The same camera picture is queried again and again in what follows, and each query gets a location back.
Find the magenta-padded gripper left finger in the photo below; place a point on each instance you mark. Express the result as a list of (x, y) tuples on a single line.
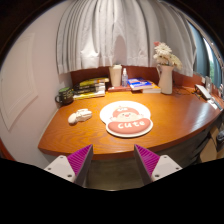
[(63, 166)]

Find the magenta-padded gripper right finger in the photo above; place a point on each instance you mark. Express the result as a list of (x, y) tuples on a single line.
[(163, 166)]

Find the white computer mouse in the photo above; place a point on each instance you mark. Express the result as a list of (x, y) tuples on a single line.
[(80, 116)]

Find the white pink cartoon mouse pad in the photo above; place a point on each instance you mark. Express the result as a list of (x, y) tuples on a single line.
[(126, 126)]

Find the dark mug with green inside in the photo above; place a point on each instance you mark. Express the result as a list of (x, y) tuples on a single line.
[(66, 96)]

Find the white and yellow book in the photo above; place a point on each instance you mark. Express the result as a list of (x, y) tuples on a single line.
[(88, 95)]

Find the orange book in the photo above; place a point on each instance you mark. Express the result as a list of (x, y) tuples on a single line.
[(154, 89)]

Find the dark brown book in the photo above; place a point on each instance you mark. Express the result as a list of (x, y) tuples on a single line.
[(88, 87)]

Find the white flat box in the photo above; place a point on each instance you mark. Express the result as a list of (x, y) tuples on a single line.
[(203, 92)]

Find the cream ceramic jug vase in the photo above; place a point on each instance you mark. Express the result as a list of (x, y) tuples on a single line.
[(165, 81)]

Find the blue book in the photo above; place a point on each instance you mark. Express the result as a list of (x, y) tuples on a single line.
[(139, 83)]

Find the red book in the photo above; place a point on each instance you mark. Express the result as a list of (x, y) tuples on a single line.
[(116, 88)]

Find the cream tumbler cup with lid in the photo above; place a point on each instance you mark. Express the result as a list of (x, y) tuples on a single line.
[(115, 76)]

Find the dark-framed window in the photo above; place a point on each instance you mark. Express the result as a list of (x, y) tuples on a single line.
[(200, 56)]

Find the white pleated curtain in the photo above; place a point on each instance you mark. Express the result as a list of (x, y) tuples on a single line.
[(110, 33)]

